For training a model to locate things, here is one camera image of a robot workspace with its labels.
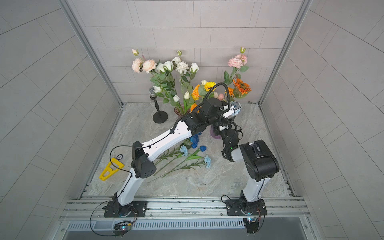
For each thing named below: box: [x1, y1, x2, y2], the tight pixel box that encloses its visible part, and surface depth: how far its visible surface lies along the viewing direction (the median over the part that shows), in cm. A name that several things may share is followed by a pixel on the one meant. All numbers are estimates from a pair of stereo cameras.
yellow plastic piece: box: [99, 157, 125, 181], surface depth 84 cm
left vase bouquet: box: [131, 49, 199, 114], surface depth 84 cm
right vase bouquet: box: [190, 46, 252, 113], surface depth 77 cm
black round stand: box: [149, 95, 168, 124], surface depth 109 cm
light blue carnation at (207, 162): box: [148, 155, 212, 183], surface depth 86 cm
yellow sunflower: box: [204, 81, 217, 92], surface depth 77 cm
